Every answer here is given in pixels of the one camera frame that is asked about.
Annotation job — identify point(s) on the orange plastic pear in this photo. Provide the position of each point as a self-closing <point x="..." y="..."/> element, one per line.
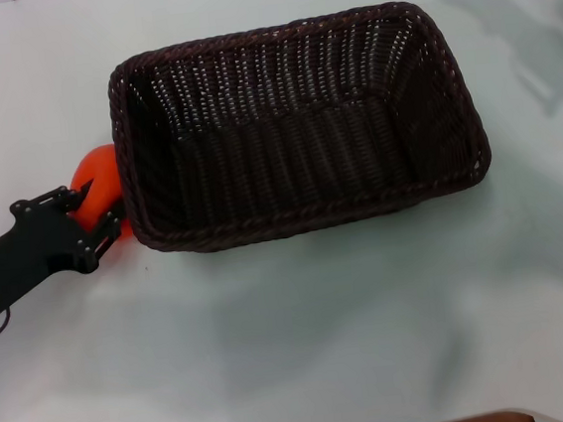
<point x="101" y="181"/>

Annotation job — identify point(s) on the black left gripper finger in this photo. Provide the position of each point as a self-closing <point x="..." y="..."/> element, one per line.
<point x="68" y="196"/>
<point x="106" y="228"/>

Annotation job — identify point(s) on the dark brown woven basket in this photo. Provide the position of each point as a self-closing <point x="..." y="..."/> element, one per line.
<point x="300" y="144"/>

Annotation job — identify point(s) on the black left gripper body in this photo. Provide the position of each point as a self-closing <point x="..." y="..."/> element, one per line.
<point x="31" y="252"/>

